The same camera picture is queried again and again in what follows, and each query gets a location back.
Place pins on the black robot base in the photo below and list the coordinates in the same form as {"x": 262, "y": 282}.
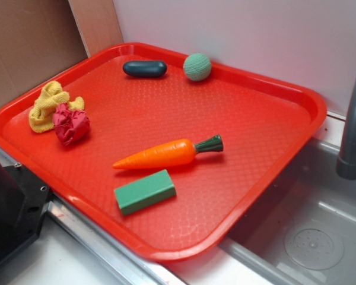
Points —
{"x": 24, "y": 199}

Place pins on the dark green plastic pickle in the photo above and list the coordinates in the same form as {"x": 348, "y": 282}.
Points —
{"x": 145, "y": 69}

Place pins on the orange plastic carrot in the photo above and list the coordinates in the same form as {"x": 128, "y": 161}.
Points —
{"x": 175, "y": 153}

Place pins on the red plastic tray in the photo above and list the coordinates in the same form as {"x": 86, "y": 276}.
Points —
{"x": 263, "y": 123}

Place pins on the green rectangular block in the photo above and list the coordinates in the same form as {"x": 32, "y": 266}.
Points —
{"x": 145, "y": 192}

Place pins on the light green textured ball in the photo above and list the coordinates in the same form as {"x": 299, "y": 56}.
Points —
{"x": 197, "y": 67}

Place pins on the red crumpled cloth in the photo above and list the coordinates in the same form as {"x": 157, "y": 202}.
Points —
{"x": 70, "y": 125}

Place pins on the yellow crumpled cloth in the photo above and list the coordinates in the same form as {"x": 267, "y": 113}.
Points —
{"x": 52, "y": 95}

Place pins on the grey toy sink basin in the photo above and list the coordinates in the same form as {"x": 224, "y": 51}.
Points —
{"x": 302, "y": 230}

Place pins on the brown cardboard panel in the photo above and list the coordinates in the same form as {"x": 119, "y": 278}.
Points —
{"x": 40, "y": 39}

